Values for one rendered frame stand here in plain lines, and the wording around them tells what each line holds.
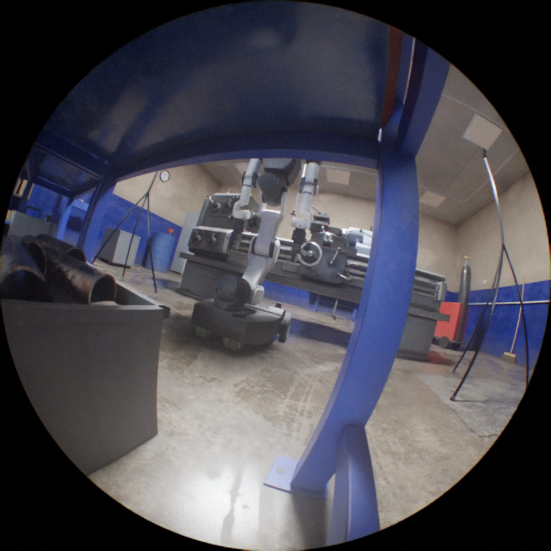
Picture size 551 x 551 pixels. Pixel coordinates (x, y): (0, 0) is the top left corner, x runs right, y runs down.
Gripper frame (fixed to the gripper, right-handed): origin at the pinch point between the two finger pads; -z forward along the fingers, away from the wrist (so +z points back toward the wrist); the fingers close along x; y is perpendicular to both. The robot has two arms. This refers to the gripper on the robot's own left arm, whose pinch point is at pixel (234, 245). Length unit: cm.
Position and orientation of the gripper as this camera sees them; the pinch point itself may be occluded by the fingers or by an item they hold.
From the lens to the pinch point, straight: 140.0
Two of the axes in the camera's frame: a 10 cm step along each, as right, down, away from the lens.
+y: -9.5, -2.3, 2.1
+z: 2.0, -9.7, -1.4
